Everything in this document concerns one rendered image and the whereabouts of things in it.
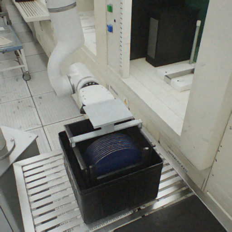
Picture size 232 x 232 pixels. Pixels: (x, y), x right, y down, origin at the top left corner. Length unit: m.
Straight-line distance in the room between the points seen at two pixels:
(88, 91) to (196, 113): 0.35
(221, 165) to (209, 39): 0.40
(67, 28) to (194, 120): 0.49
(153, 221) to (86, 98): 0.41
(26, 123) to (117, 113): 1.90
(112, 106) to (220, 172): 0.41
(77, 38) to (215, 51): 0.41
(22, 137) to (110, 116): 0.58
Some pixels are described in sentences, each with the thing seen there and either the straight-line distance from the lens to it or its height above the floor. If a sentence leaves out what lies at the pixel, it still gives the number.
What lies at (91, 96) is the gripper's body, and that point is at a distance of 0.77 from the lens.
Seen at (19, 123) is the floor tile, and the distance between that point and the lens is 2.57.
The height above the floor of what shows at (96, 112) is 1.09.
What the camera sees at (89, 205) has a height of 0.86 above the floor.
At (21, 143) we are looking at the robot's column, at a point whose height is 0.76.
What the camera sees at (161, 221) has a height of 0.86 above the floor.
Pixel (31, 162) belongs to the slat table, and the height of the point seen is 0.76.
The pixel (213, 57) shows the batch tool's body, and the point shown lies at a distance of 0.68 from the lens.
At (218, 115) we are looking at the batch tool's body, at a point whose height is 1.10.
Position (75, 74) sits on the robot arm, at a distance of 0.88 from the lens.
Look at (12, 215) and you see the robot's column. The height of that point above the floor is 0.50.
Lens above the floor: 1.50
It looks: 37 degrees down
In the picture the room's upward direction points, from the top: straight up
